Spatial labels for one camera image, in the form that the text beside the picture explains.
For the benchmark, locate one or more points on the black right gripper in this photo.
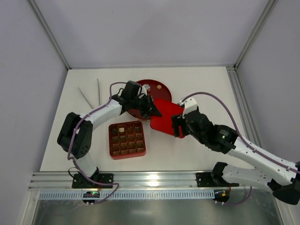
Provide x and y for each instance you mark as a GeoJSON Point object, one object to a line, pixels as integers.
{"type": "Point", "coordinates": [179, 125]}

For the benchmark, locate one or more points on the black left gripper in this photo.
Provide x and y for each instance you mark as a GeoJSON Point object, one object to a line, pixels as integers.
{"type": "Point", "coordinates": [147, 106]}

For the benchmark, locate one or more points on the square red box lid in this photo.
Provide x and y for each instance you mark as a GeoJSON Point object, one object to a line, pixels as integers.
{"type": "Point", "coordinates": [164, 123]}

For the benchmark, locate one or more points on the square red chocolate box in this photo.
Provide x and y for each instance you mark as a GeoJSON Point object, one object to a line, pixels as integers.
{"type": "Point", "coordinates": [127, 144]}

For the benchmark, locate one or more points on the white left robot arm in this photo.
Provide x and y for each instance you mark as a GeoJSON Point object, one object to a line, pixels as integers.
{"type": "Point", "coordinates": [75, 135]}

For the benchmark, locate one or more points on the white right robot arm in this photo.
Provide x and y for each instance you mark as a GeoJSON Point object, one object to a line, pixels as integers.
{"type": "Point", "coordinates": [279, 177]}

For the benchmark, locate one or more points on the round red tray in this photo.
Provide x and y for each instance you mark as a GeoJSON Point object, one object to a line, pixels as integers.
{"type": "Point", "coordinates": [163, 93]}

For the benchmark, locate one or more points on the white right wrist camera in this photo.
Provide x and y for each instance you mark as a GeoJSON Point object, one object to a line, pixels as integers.
{"type": "Point", "coordinates": [189, 105]}

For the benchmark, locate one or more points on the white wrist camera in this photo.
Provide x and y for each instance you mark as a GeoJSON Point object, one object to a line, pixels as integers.
{"type": "Point", "coordinates": [189, 105]}
{"type": "Point", "coordinates": [145, 88]}

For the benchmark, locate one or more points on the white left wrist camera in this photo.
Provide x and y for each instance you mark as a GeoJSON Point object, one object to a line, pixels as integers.
{"type": "Point", "coordinates": [145, 88]}

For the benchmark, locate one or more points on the right side aluminium rail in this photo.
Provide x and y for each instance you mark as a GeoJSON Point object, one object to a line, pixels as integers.
{"type": "Point", "coordinates": [247, 118]}

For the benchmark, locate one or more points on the aluminium rail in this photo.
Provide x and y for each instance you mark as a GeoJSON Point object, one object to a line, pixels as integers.
{"type": "Point", "coordinates": [247, 118]}
{"type": "Point", "coordinates": [144, 179]}

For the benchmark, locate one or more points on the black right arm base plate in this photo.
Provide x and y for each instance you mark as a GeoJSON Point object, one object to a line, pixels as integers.
{"type": "Point", "coordinates": [205, 180]}

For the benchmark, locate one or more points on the slotted grey cable duct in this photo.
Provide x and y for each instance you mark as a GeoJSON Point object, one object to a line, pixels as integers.
{"type": "Point", "coordinates": [128, 195]}

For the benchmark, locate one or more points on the aluminium front rail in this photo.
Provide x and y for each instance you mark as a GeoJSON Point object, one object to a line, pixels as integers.
{"type": "Point", "coordinates": [144, 179]}

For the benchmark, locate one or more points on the right aluminium frame post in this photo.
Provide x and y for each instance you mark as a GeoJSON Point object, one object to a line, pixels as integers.
{"type": "Point", "coordinates": [255, 31]}

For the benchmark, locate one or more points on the aluminium frame post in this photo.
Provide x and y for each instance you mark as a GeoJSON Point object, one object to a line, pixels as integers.
{"type": "Point", "coordinates": [37, 12]}
{"type": "Point", "coordinates": [255, 31]}

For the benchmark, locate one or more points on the left aluminium frame post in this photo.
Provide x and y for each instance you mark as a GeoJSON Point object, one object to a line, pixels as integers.
{"type": "Point", "coordinates": [37, 12]}

